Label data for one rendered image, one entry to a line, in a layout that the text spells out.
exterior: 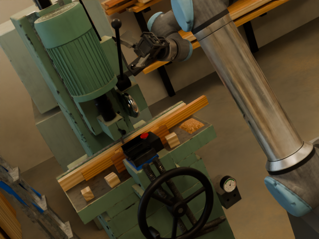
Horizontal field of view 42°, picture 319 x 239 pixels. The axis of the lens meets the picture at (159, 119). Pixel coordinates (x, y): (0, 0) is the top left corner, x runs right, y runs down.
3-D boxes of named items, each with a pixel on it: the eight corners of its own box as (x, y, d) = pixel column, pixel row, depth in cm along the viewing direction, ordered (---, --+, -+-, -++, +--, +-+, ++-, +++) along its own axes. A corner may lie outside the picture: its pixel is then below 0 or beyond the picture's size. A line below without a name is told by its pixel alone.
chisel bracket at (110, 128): (117, 144, 157) (107, 126, 154) (104, 134, 170) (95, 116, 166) (133, 134, 159) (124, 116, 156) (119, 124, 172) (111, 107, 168)
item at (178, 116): (86, 181, 160) (81, 173, 159) (85, 179, 162) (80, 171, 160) (209, 103, 176) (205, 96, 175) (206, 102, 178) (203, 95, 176)
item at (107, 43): (111, 78, 173) (95, 46, 166) (104, 75, 181) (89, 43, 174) (128, 68, 175) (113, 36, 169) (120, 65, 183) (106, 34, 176)
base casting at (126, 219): (115, 240, 155) (104, 222, 151) (74, 180, 204) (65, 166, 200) (210, 174, 167) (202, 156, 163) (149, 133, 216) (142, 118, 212)
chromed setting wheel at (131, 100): (138, 123, 173) (126, 97, 167) (127, 115, 183) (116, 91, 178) (145, 119, 173) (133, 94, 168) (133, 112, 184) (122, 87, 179)
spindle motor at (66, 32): (82, 108, 144) (37, 25, 130) (69, 97, 159) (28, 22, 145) (125, 83, 148) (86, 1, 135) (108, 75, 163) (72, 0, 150)
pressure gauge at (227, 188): (227, 198, 166) (221, 183, 162) (222, 195, 169) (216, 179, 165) (239, 190, 167) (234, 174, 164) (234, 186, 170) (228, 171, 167)
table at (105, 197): (92, 239, 139) (84, 226, 136) (69, 200, 165) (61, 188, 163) (232, 143, 155) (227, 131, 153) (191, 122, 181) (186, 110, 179)
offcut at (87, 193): (85, 197, 151) (80, 190, 149) (92, 193, 151) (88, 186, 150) (87, 201, 148) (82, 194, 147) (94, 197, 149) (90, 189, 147)
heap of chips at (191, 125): (191, 133, 161) (189, 130, 160) (178, 126, 169) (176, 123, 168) (205, 124, 163) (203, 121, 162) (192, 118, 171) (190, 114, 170)
